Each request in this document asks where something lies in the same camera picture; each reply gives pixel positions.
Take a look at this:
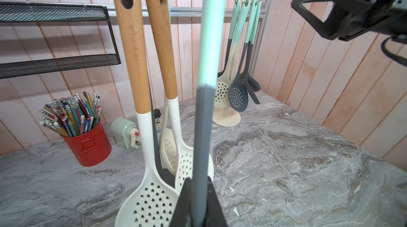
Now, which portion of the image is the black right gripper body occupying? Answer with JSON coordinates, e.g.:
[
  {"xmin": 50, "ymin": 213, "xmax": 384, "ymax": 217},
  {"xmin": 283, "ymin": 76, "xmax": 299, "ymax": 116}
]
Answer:
[{"xmin": 358, "ymin": 0, "xmax": 407, "ymax": 41}]

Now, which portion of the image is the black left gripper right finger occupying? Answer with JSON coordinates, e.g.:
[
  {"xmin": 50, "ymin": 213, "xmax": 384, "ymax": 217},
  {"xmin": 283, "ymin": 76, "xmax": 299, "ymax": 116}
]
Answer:
[{"xmin": 205, "ymin": 177, "xmax": 228, "ymax": 227}]

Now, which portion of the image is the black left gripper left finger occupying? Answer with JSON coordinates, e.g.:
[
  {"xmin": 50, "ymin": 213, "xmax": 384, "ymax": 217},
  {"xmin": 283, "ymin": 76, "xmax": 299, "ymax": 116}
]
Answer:
[{"xmin": 169, "ymin": 178, "xmax": 192, "ymax": 227}]

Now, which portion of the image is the large cream skimmer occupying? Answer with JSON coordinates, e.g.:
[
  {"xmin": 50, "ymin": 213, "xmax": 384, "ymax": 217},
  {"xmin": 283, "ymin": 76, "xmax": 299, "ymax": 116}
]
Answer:
[{"xmin": 114, "ymin": 0, "xmax": 179, "ymax": 227}]

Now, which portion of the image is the grey skimmer front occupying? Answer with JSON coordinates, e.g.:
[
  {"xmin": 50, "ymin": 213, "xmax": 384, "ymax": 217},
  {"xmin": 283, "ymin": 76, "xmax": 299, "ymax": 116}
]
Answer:
[{"xmin": 245, "ymin": 0, "xmax": 261, "ymax": 92}]

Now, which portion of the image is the grey skimmer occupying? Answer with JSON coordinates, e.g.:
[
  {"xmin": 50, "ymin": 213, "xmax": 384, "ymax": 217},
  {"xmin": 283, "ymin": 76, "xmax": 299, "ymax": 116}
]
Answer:
[
  {"xmin": 191, "ymin": 0, "xmax": 226, "ymax": 227},
  {"xmin": 245, "ymin": 0, "xmax": 261, "ymax": 92},
  {"xmin": 243, "ymin": 42, "xmax": 261, "ymax": 105}
]

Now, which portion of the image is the grey skimmer hung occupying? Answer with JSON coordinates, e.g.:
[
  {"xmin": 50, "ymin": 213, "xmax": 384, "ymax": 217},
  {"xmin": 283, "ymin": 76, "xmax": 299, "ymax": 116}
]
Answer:
[
  {"xmin": 229, "ymin": 0, "xmax": 259, "ymax": 112},
  {"xmin": 218, "ymin": 0, "xmax": 241, "ymax": 78}
]

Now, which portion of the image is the grey utensil rack stand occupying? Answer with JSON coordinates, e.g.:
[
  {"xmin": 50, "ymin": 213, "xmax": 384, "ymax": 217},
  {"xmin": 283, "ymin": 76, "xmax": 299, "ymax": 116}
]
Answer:
[{"xmin": 151, "ymin": 100, "xmax": 175, "ymax": 187}]

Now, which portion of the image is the cream utensil rack stand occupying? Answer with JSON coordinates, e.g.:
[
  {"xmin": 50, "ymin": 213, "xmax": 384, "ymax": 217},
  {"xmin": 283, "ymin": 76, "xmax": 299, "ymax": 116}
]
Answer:
[{"xmin": 213, "ymin": 0, "xmax": 252, "ymax": 127}]

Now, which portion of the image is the mint green pencil sharpener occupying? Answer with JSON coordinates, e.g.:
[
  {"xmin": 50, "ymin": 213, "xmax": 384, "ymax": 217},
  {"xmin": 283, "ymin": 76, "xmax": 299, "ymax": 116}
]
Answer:
[{"xmin": 111, "ymin": 117, "xmax": 141, "ymax": 150}]

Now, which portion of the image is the mint stapler black top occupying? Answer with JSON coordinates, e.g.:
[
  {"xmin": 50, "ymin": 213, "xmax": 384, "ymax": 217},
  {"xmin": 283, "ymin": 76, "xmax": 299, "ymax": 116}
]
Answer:
[{"xmin": 154, "ymin": 109, "xmax": 162, "ymax": 124}]

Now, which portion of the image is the red metal pencil cup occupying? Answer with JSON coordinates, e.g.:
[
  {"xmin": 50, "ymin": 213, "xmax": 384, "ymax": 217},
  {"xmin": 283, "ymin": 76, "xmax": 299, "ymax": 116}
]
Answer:
[{"xmin": 62, "ymin": 123, "xmax": 112, "ymax": 167}]

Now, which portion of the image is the bundle of pencils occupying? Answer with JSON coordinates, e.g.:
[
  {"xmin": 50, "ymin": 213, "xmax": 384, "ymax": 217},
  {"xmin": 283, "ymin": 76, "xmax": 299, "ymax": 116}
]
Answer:
[{"xmin": 39, "ymin": 91, "xmax": 102, "ymax": 137}]

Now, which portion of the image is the black mesh wall basket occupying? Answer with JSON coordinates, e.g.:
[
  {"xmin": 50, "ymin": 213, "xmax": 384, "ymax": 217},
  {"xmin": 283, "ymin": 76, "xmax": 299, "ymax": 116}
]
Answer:
[{"xmin": 1, "ymin": 2, "xmax": 121, "ymax": 78}]

